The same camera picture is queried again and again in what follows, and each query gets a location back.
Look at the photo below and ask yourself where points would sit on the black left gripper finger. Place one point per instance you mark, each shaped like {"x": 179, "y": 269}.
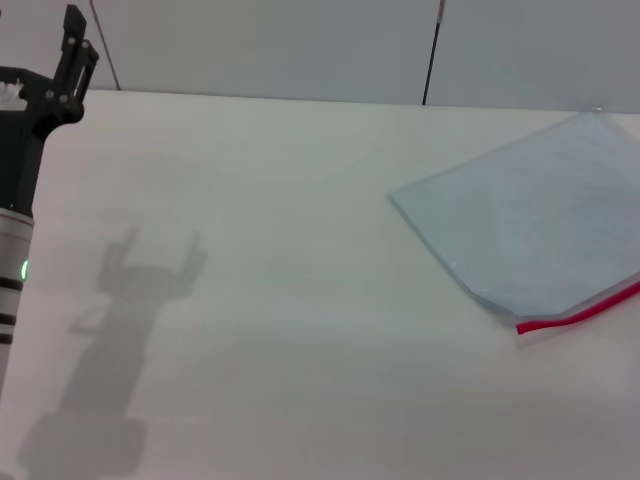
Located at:
{"x": 75, "y": 55}

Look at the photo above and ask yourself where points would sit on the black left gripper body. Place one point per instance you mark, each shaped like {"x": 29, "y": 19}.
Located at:
{"x": 25, "y": 145}

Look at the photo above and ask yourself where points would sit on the clear document bag red zipper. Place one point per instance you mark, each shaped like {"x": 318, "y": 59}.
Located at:
{"x": 530, "y": 220}

